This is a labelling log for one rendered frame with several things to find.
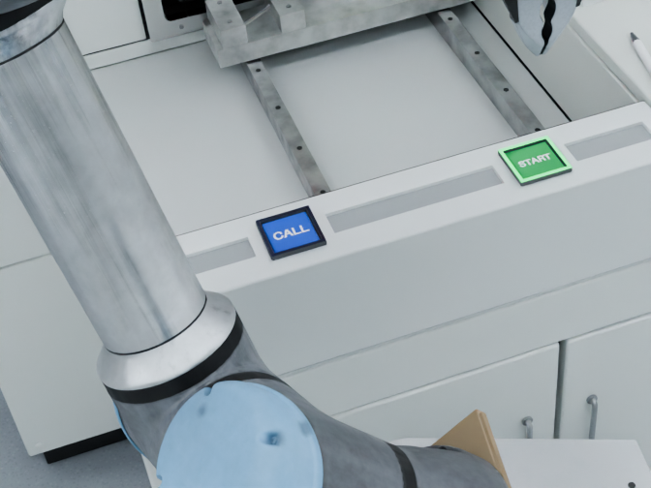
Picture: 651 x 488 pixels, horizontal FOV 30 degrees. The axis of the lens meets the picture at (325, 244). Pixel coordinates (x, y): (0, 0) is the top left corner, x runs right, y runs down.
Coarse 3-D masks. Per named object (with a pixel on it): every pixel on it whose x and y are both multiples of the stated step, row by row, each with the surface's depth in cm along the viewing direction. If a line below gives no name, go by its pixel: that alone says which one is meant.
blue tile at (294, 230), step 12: (300, 216) 120; (264, 228) 119; (276, 228) 119; (288, 228) 119; (300, 228) 118; (312, 228) 118; (276, 240) 117; (288, 240) 117; (300, 240) 117; (312, 240) 117; (276, 252) 116
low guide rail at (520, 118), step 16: (432, 16) 167; (448, 16) 163; (448, 32) 162; (464, 32) 160; (464, 48) 158; (480, 48) 157; (464, 64) 160; (480, 64) 155; (480, 80) 155; (496, 80) 152; (496, 96) 151; (512, 96) 149; (512, 112) 148; (528, 112) 147; (512, 128) 149; (528, 128) 145; (544, 128) 144
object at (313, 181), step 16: (240, 64) 164; (256, 64) 159; (256, 80) 156; (272, 96) 154; (272, 112) 151; (288, 112) 151; (288, 128) 149; (288, 144) 147; (304, 144) 146; (304, 160) 144; (304, 176) 142; (320, 176) 142; (320, 192) 139
